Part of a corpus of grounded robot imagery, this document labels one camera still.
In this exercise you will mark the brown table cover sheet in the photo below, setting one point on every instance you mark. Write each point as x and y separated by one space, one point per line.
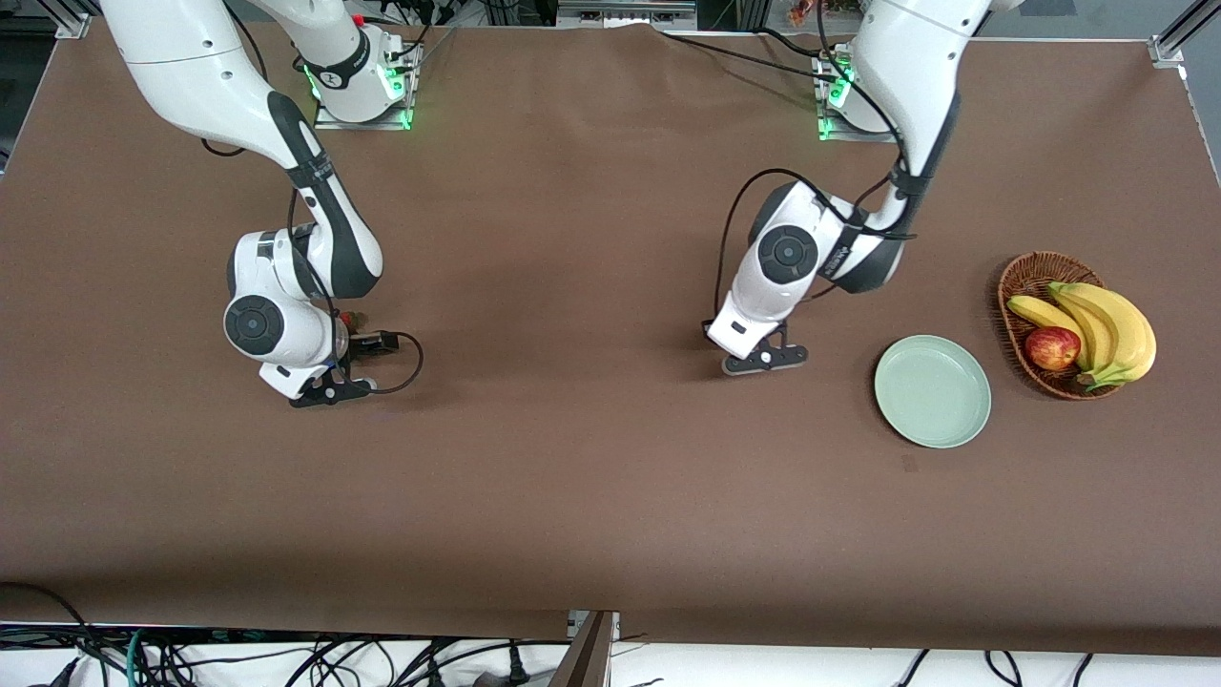
572 286

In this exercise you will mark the yellow banana bunch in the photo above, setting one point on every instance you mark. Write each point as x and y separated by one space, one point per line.
1126 334

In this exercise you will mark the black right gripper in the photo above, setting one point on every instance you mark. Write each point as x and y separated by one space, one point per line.
363 344

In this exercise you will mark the brown wicker basket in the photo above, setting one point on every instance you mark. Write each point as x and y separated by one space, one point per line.
1025 277

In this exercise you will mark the red yellow apple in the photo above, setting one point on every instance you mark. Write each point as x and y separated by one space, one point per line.
1052 348

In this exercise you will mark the grey electrical box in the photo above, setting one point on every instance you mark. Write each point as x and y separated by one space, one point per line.
625 11

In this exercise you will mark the light green round plate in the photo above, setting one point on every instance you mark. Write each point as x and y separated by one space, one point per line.
933 391

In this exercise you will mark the silver metal bracket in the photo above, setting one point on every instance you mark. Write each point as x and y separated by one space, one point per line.
575 622

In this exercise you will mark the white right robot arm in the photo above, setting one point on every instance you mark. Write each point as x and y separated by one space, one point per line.
191 67

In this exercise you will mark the red plastic strawberry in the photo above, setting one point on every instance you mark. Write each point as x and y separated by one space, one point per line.
355 320

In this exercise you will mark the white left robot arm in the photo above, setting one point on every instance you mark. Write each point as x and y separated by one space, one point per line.
916 67

